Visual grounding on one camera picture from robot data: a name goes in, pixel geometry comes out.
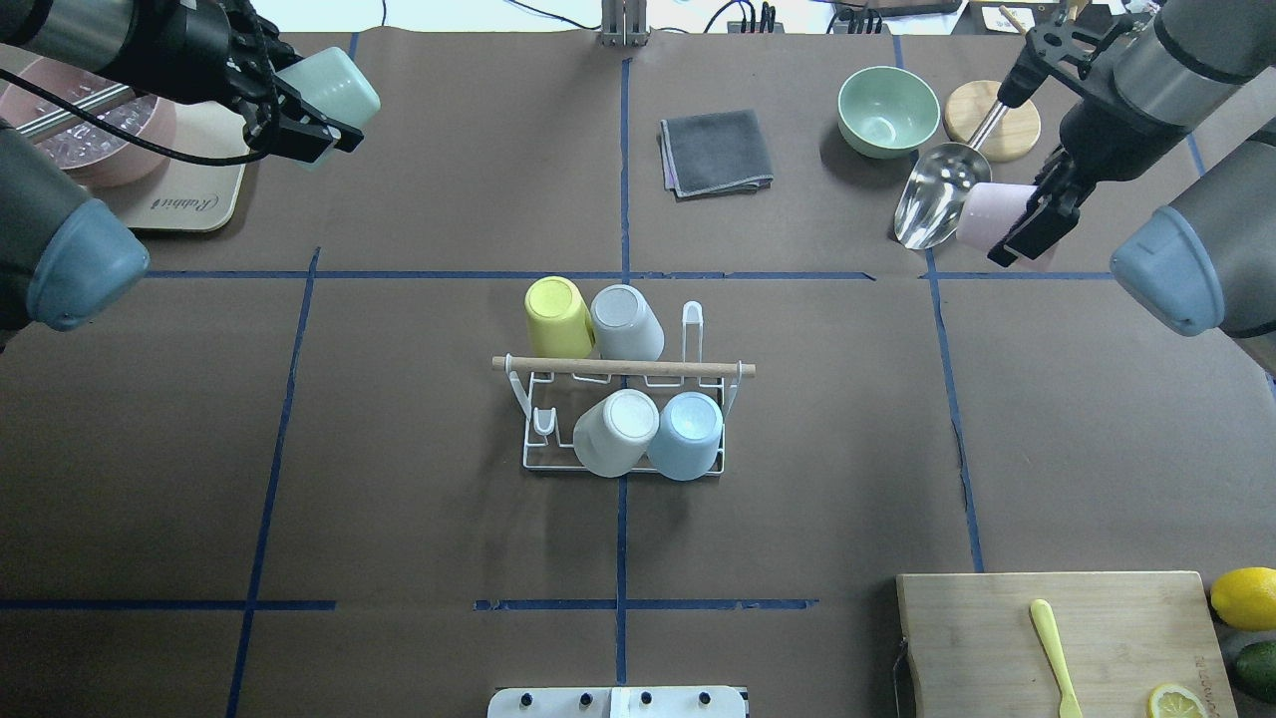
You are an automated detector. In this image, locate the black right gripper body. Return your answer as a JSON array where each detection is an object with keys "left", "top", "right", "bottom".
[{"left": 1059, "top": 83, "right": 1183, "bottom": 185}]

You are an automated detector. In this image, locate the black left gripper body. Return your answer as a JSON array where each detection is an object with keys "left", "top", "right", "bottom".
[{"left": 120, "top": 1, "right": 281, "bottom": 110}]

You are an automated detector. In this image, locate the green cup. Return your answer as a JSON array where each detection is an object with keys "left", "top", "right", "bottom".
[{"left": 274, "top": 47, "right": 380, "bottom": 165}]

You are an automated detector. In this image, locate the pink cup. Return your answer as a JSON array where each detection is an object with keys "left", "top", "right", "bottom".
[{"left": 954, "top": 182, "right": 1037, "bottom": 254}]

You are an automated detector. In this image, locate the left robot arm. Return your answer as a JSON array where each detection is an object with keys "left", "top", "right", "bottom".
[{"left": 1, "top": 1, "right": 380, "bottom": 341}]

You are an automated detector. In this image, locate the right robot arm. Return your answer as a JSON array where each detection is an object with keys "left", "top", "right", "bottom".
[{"left": 986, "top": 1, "right": 1275, "bottom": 372}]

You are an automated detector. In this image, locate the yellow cup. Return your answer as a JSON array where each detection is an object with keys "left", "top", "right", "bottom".
[{"left": 523, "top": 275, "right": 595, "bottom": 358}]

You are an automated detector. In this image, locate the grey cup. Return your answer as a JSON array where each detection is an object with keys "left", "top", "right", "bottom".
[{"left": 590, "top": 283, "right": 665, "bottom": 362}]

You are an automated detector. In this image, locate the light blue cup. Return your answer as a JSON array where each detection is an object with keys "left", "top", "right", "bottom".
[{"left": 647, "top": 392, "right": 723, "bottom": 481}]

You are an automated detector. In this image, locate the white cup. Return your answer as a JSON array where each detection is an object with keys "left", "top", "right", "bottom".
[{"left": 573, "top": 388, "right": 660, "bottom": 478}]

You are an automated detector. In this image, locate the wooden mug tree stand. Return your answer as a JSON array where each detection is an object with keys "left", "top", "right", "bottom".
[{"left": 944, "top": 5, "right": 1058, "bottom": 163}]

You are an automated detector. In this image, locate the beige serving tray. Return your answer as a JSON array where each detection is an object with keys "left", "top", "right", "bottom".
[{"left": 91, "top": 102, "right": 248, "bottom": 232}]

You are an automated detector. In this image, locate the pink bowl with ice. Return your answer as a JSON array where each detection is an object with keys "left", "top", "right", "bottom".
[{"left": 1, "top": 59, "right": 176, "bottom": 189}]

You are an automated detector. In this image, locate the mint green bowl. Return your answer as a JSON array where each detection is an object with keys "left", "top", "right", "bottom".
[{"left": 837, "top": 68, "right": 942, "bottom": 159}]

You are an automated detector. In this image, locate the grey folded cloth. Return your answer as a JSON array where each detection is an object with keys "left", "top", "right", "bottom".
[{"left": 658, "top": 110, "right": 775, "bottom": 200}]

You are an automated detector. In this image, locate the whole yellow lemon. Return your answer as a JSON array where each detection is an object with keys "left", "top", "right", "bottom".
[{"left": 1208, "top": 566, "right": 1275, "bottom": 631}]

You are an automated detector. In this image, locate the wooden cutting board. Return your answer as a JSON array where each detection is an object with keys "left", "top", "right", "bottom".
[{"left": 896, "top": 571, "right": 1238, "bottom": 717}]

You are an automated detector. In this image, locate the green avocado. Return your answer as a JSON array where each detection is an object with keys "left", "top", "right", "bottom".
[{"left": 1233, "top": 639, "right": 1275, "bottom": 705}]

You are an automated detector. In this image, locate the yellow plastic knife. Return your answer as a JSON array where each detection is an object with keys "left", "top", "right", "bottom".
[{"left": 1028, "top": 598, "right": 1085, "bottom": 717}]

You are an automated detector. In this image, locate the lemon slice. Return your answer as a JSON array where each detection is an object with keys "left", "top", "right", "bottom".
[{"left": 1145, "top": 684, "right": 1208, "bottom": 718}]

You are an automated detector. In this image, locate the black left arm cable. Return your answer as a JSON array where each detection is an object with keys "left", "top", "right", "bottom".
[{"left": 0, "top": 68, "right": 271, "bottom": 170}]

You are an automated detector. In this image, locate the metal scoop wooden handle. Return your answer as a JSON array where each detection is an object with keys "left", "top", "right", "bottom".
[{"left": 893, "top": 99, "right": 1009, "bottom": 250}]

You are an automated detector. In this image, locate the metal tongs black handle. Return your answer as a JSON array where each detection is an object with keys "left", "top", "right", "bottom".
[{"left": 15, "top": 85, "right": 139, "bottom": 143}]

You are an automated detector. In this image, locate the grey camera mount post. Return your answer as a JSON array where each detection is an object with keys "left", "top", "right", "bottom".
[{"left": 598, "top": 0, "right": 651, "bottom": 47}]

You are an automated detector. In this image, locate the white wire cup rack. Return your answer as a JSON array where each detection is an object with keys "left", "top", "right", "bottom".
[{"left": 490, "top": 301, "right": 757, "bottom": 473}]

